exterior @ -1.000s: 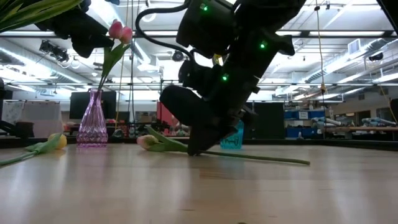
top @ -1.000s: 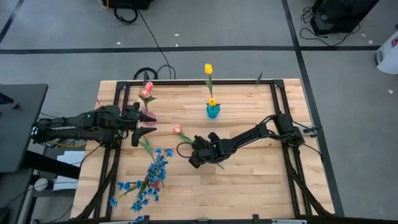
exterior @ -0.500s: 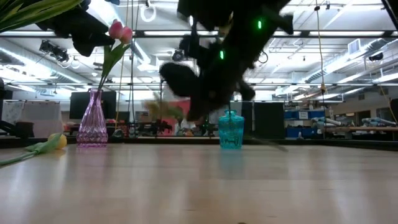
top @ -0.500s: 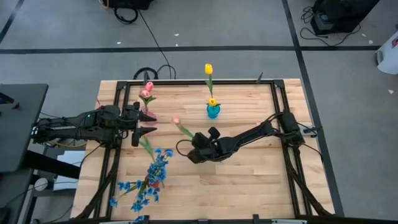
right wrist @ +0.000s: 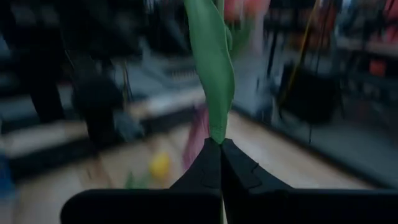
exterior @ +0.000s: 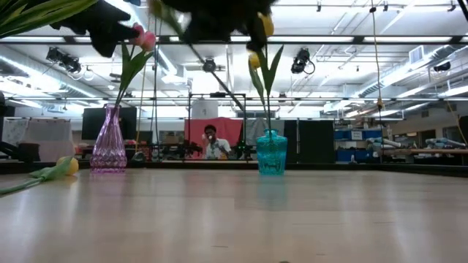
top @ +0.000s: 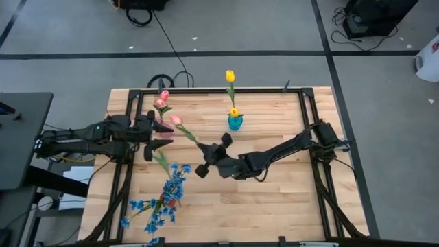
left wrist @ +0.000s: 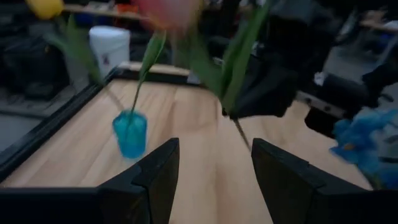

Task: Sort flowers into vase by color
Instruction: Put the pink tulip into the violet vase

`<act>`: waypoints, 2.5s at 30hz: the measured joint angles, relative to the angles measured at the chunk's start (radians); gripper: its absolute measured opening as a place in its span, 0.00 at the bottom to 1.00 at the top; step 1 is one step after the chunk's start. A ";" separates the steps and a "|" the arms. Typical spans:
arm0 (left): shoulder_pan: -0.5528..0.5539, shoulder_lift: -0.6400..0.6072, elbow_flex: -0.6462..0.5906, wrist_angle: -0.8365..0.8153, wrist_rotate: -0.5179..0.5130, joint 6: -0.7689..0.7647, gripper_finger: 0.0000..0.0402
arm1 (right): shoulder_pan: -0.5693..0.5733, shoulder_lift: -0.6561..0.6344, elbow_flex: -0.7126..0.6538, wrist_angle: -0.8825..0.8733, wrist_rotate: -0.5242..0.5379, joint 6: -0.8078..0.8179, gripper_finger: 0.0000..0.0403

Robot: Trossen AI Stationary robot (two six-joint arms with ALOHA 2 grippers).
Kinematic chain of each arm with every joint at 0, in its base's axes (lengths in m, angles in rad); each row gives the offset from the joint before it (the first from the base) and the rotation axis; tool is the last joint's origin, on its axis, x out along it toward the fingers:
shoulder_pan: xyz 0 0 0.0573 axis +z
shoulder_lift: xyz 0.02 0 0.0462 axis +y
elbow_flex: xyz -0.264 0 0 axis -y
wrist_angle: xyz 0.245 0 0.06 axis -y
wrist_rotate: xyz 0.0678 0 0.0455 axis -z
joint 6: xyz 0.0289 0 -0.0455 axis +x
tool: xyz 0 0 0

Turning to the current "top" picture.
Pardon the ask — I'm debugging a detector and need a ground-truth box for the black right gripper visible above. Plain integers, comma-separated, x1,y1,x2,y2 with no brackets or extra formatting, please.
194,132,241,180

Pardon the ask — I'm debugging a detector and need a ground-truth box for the pink artificial tulip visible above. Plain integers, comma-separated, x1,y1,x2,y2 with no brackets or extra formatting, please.
153,98,173,120
159,89,171,119

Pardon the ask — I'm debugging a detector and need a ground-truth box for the pink glass vase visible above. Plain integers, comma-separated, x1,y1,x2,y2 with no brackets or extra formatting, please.
156,118,175,139

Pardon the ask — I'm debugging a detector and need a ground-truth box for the grey desk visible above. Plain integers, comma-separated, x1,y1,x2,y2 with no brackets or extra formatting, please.
0,91,55,191

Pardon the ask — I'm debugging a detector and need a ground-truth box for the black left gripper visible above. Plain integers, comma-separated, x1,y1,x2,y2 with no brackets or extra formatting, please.
129,110,175,162

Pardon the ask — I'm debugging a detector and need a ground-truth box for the pink tulip bunch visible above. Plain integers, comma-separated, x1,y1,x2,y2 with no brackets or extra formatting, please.
169,115,200,145

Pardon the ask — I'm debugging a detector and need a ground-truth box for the black looped cable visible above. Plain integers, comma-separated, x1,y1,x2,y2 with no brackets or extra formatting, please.
147,73,176,89

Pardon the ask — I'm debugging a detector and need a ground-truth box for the black equipment case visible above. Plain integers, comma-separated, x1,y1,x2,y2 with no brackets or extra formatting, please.
342,0,420,39
118,0,171,11

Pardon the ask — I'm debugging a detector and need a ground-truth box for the black aluminium table frame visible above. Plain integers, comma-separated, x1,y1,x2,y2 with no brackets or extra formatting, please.
82,87,370,247

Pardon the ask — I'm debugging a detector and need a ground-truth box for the black power cable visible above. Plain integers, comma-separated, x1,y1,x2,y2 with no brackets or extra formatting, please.
152,9,195,89

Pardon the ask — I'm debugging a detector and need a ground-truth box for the teal glass vase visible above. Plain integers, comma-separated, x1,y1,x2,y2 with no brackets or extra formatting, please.
227,115,244,132

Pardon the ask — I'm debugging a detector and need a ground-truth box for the red vase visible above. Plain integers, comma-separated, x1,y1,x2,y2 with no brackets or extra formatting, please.
159,193,178,209

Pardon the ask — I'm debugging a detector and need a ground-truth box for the black cable coil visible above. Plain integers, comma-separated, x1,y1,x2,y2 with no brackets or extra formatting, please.
125,7,154,28

